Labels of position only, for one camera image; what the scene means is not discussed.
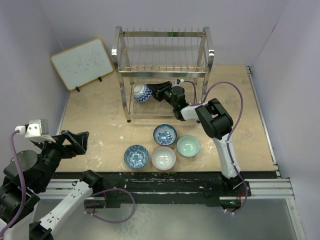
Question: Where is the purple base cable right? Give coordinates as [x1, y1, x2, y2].
[223, 181, 253, 215]

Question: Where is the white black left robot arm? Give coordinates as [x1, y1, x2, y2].
[0, 129, 103, 240]

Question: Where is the small whiteboard yellow frame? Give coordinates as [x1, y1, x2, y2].
[50, 38, 114, 91]

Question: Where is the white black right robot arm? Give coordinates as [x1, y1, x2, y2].
[147, 81, 248, 197]

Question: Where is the white red rimmed bowl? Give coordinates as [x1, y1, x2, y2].
[151, 146, 177, 171]

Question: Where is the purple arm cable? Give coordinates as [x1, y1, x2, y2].
[182, 79, 244, 183]
[0, 131, 27, 233]

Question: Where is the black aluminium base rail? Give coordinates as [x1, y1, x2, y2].
[49, 170, 293, 208]

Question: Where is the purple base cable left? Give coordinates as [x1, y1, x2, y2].
[83, 187, 136, 224]

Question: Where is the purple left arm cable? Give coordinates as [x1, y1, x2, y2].
[0, 131, 27, 233]

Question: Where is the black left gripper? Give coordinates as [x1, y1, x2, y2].
[34, 128, 89, 189]

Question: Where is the red zigzag patterned bowl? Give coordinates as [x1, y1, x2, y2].
[133, 84, 152, 104]

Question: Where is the blue floral bowl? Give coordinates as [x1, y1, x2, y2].
[153, 124, 178, 146]

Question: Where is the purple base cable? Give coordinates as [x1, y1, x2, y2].
[223, 181, 253, 215]
[83, 187, 136, 224]

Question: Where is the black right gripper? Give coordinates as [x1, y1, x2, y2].
[148, 81, 178, 109]

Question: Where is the light green celadon bowl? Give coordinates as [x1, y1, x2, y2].
[176, 135, 201, 158]

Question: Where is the blue patterned bowl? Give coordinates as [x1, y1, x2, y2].
[123, 144, 150, 169]

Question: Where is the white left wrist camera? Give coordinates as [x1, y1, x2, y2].
[15, 119, 56, 143]

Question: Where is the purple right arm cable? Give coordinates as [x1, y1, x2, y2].
[182, 79, 244, 183]

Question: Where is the stainless steel dish rack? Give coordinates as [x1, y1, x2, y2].
[111, 26, 215, 123]

